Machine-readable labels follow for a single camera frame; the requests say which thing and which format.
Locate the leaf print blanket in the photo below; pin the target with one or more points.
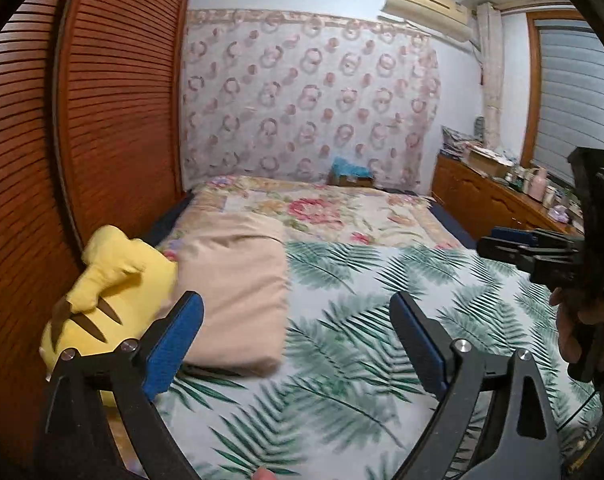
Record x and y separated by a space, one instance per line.
357 320

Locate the wooden louvered wardrobe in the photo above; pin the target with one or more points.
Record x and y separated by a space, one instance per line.
116 110

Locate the floral quilt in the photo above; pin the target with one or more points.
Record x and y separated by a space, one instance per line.
322 210

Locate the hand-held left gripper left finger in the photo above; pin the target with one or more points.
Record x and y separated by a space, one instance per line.
174 350

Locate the cardboard box with blue cloth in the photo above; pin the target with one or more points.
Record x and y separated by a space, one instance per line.
349 172

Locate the person's left hand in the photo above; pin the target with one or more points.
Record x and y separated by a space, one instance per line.
266 475

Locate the wall air conditioner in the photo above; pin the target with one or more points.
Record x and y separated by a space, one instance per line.
422 2

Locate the pink thermos bottle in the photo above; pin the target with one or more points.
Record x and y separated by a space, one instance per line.
538 185

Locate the purple tissue pack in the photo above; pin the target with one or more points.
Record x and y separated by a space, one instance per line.
561 213

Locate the person's right hand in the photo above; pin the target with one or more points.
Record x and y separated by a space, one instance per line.
564 330

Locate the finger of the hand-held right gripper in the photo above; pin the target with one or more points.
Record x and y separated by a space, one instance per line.
509 235
502 250

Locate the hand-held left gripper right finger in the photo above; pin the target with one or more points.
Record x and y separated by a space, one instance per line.
422 345

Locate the wooden sideboard cabinet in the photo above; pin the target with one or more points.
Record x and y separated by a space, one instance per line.
477 200

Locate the yellow plush toy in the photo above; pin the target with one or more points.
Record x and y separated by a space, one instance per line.
111 280

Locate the folded patterned cloth stack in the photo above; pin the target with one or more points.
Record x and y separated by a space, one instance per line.
457 142

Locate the beige tied curtain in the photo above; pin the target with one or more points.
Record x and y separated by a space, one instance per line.
489 60

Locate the peach printed t-shirt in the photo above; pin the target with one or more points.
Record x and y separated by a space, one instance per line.
231 285

